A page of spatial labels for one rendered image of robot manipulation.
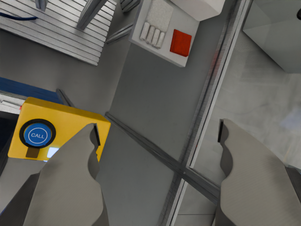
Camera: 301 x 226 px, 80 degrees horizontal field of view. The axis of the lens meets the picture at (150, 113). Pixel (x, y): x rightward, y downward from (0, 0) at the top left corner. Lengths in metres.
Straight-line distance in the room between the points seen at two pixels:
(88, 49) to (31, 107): 1.05
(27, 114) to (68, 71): 1.09
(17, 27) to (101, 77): 0.57
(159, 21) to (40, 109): 0.47
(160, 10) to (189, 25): 0.15
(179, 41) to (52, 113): 0.50
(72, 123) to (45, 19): 1.07
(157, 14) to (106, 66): 0.89
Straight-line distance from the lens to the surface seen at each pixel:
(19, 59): 1.45
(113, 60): 1.51
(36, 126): 0.37
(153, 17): 0.66
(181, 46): 0.71
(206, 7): 0.71
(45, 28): 1.40
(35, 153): 0.39
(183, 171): 0.66
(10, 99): 0.59
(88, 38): 1.40
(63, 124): 0.38
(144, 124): 0.92
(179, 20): 0.75
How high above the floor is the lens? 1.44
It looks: 59 degrees down
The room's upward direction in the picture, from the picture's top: 111 degrees clockwise
